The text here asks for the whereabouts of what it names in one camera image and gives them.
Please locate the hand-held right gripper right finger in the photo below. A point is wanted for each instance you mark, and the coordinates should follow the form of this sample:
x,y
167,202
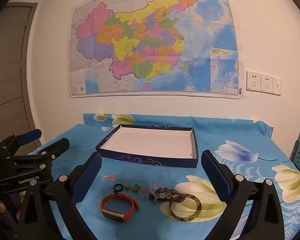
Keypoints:
x,y
215,172

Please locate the white wall switch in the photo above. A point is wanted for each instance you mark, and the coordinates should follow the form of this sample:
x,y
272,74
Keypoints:
x,y
276,86

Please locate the green pendant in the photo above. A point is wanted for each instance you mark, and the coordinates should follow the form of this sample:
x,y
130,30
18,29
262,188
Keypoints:
x,y
136,188

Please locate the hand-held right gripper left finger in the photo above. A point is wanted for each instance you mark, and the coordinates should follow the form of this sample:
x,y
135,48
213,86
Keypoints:
x,y
90,177

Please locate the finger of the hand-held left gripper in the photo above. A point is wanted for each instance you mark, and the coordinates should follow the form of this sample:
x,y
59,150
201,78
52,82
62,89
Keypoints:
x,y
53,148
27,136

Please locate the grey door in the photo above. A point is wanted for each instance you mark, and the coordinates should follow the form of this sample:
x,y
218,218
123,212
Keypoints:
x,y
7,55

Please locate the white wall socket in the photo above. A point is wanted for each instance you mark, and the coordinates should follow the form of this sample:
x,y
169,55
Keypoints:
x,y
266,83
253,81

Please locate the colourful wall map poster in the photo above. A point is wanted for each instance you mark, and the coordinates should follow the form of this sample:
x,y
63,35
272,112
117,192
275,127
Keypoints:
x,y
152,42

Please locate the gold patterned bangle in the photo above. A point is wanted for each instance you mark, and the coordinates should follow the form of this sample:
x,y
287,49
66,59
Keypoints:
x,y
199,206

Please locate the dark blue box tray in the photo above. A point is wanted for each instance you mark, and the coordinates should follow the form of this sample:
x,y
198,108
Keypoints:
x,y
150,140

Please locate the orange smart watch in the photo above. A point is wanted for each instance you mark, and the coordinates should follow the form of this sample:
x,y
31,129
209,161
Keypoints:
x,y
112,217

